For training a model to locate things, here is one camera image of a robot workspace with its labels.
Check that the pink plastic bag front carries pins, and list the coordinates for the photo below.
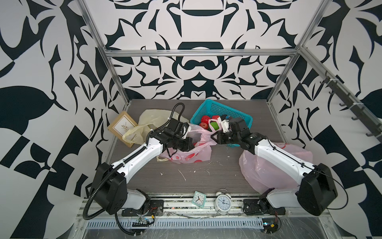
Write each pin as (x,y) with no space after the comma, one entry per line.
(263,175)

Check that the yellow plastic bag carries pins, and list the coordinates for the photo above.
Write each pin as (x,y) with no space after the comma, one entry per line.
(148,120)

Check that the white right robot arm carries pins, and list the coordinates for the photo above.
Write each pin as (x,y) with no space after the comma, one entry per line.
(315,189)

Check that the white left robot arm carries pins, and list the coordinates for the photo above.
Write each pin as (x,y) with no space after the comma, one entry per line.
(109,191)

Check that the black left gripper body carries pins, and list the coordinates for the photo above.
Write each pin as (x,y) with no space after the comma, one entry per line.
(181,145)

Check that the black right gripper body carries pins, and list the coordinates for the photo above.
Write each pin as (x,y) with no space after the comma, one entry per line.
(228,137)

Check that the small teal square clock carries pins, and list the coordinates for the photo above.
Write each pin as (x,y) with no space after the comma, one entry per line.
(199,199)

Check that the wall hook rail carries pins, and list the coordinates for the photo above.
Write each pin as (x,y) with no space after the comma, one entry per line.
(349,101)

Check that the white slotted cable duct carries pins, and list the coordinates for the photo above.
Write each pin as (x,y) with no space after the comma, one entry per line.
(183,223)

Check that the teal perforated plastic basket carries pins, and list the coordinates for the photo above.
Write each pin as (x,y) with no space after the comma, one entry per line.
(211,108)

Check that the gold framed picture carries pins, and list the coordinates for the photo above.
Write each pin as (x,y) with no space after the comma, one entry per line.
(121,125)

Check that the white twin-bell alarm clock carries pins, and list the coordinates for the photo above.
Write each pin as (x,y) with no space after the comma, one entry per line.
(223,203)

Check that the smooth red apple with stem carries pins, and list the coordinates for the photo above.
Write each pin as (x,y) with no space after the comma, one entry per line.
(204,125)

